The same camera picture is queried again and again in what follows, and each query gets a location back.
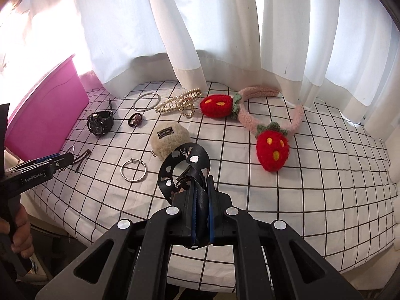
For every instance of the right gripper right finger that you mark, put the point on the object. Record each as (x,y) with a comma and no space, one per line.
(216,230)

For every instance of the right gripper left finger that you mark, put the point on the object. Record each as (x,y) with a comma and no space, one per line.
(183,230)

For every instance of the black floral hair bow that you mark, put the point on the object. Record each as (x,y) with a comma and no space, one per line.
(188,163)

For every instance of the silver bangle with clasp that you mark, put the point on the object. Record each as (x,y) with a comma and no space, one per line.
(133,170)

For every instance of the cream fuzzy pouch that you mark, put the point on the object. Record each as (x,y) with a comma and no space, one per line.
(166,137)

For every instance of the black tie with maroon knot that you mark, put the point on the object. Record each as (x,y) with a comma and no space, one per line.
(135,120)

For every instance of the pearl gold hair claw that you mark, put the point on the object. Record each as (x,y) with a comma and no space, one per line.
(183,103)

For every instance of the plain silver bangle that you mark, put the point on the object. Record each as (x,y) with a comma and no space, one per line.
(146,102)

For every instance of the left hand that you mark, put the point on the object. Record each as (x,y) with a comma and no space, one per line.
(22,239)

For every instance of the pink plastic tub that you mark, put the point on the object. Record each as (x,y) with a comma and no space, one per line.
(41,123)

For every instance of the black hair clip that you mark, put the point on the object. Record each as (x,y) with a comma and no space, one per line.
(81,160)

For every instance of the white black grid bedsheet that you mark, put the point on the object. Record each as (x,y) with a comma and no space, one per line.
(334,189)

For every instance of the pink strawberry plush headband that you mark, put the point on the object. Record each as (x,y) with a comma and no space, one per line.
(272,146)

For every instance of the white curtain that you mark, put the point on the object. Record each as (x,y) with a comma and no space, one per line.
(345,52)

